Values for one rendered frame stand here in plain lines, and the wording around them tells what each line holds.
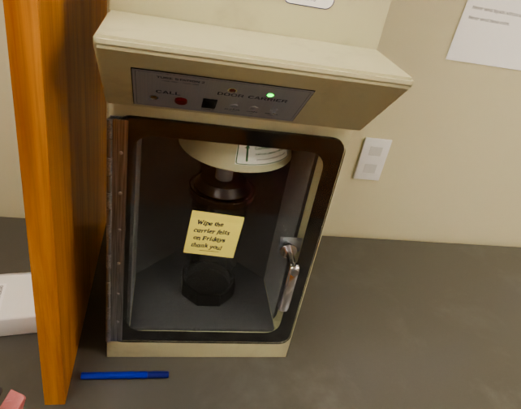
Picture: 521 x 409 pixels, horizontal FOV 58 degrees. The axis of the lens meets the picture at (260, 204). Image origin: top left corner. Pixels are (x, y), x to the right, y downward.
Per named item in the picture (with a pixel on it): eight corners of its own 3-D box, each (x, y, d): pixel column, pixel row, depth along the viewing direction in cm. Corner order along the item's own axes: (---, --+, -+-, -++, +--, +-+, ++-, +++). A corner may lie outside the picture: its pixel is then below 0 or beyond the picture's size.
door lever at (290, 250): (285, 290, 77) (269, 289, 77) (298, 243, 72) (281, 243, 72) (291, 314, 73) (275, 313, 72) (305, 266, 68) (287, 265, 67)
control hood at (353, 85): (106, 96, 57) (106, 8, 52) (356, 124, 64) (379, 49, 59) (91, 135, 47) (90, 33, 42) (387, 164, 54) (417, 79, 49)
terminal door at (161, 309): (111, 338, 79) (114, 113, 58) (287, 341, 85) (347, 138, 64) (110, 342, 78) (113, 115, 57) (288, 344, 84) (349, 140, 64)
